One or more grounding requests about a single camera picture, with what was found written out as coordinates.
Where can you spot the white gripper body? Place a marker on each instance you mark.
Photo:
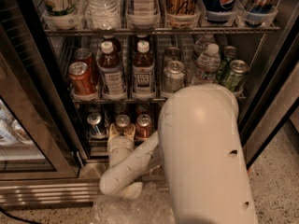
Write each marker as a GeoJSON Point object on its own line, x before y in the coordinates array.
{"type": "Point", "coordinates": [121, 143]}

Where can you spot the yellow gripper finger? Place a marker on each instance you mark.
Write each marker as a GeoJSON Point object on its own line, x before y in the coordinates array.
{"type": "Point", "coordinates": [131, 132]}
{"type": "Point", "coordinates": [113, 132]}

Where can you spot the orange soda can front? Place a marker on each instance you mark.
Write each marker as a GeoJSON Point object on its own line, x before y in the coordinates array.
{"type": "Point", "coordinates": [122, 123]}

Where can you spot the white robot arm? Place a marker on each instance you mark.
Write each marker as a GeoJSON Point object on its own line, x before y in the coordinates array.
{"type": "Point", "coordinates": [198, 145]}

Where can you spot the red soda can bottom shelf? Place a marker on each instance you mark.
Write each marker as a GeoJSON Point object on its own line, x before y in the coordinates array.
{"type": "Point", "coordinates": [143, 127]}

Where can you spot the blue energy can bottom left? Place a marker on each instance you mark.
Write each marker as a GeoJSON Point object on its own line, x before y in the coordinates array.
{"type": "Point", "coordinates": [97, 125]}

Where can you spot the red cola can front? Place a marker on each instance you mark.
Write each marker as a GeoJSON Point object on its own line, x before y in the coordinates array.
{"type": "Point", "coordinates": [81, 78]}

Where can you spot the red cola can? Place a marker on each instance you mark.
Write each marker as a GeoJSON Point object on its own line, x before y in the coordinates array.
{"type": "Point", "coordinates": [85, 55]}
{"type": "Point", "coordinates": [81, 78]}

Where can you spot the silver can middle front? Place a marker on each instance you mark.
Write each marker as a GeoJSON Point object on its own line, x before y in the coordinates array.
{"type": "Point", "coordinates": [173, 77]}

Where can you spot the silver can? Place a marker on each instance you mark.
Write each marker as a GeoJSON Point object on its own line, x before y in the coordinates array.
{"type": "Point", "coordinates": [171, 54]}
{"type": "Point", "coordinates": [173, 77]}

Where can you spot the glass fridge door left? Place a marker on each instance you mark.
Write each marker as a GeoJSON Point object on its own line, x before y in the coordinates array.
{"type": "Point", "coordinates": [47, 156]}

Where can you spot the red cola can rear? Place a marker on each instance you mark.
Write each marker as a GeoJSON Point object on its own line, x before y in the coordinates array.
{"type": "Point", "coordinates": [85, 55]}

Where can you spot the steel fridge base grille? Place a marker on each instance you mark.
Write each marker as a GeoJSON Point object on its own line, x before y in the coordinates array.
{"type": "Point", "coordinates": [74, 191]}

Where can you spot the silver can middle rear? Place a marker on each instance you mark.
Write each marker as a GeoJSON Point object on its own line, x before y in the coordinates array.
{"type": "Point", "coordinates": [171, 54]}

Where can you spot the green can middle front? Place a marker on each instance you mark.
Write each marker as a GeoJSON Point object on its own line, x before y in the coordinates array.
{"type": "Point", "coordinates": [234, 75]}

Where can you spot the green can middle rear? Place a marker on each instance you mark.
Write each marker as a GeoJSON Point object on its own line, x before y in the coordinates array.
{"type": "Point", "coordinates": [229, 53]}

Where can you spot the steel fridge door right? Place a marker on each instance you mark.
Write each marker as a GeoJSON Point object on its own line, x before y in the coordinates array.
{"type": "Point", "coordinates": [277, 100]}

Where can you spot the blue colourful can top right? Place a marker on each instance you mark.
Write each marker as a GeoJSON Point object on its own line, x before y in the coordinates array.
{"type": "Point", "coordinates": [257, 12]}

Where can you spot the crumpled clear plastic bag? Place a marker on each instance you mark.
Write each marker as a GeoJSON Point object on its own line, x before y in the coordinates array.
{"type": "Point", "coordinates": [151, 207]}

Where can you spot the right tea bottle front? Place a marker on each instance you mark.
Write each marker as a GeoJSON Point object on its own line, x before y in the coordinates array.
{"type": "Point", "coordinates": [143, 69]}

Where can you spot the tea bottle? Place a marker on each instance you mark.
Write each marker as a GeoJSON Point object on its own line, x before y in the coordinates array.
{"type": "Point", "coordinates": [111, 69]}
{"type": "Point", "coordinates": [143, 69]}

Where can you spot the left tea bottle front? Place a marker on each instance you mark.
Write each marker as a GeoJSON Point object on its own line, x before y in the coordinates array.
{"type": "Point", "coordinates": [111, 69]}

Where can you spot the water bottle middle front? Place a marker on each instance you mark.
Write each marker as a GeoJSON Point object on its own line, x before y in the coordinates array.
{"type": "Point", "coordinates": [206, 65]}

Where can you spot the water bottle middle rear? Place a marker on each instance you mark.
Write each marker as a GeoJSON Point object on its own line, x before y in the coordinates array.
{"type": "Point", "coordinates": [201, 44]}

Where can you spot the large water bottle top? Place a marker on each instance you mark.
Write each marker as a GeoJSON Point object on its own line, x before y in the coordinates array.
{"type": "Point", "coordinates": [103, 14]}

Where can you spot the white labelled bottle top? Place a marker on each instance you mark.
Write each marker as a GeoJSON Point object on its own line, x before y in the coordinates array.
{"type": "Point", "coordinates": [143, 0]}

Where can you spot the bottom wire shelf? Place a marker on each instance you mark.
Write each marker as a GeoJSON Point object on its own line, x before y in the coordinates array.
{"type": "Point", "coordinates": [96, 142]}

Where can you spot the wire shelf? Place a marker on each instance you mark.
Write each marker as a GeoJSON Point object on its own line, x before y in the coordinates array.
{"type": "Point", "coordinates": [166, 31]}
{"type": "Point", "coordinates": [95, 99]}
{"type": "Point", "coordinates": [96, 142]}

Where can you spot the middle wire shelf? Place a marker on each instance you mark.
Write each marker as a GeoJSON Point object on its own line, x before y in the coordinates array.
{"type": "Point", "coordinates": [95, 99]}

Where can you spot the top wire shelf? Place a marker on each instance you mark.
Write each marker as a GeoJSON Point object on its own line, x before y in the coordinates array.
{"type": "Point", "coordinates": [166, 31]}

